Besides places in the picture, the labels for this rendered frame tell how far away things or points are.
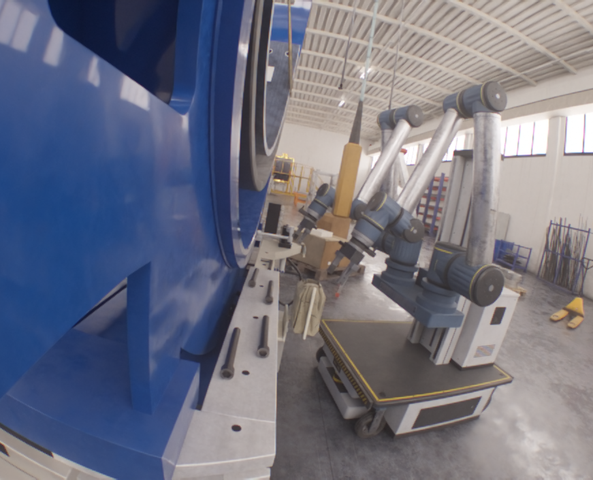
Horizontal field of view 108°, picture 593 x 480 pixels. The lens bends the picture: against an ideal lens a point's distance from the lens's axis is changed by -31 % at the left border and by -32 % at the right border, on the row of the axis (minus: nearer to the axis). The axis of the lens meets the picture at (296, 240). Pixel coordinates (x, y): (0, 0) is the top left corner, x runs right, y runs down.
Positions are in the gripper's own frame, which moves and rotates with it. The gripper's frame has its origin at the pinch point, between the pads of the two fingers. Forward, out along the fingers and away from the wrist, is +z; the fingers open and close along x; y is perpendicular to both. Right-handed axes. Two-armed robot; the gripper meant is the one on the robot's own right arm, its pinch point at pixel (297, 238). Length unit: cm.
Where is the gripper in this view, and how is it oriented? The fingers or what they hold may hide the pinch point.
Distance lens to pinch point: 196.4
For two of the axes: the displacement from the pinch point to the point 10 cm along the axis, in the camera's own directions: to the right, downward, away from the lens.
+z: -5.5, 8.3, 0.1
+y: 8.0, 5.3, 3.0
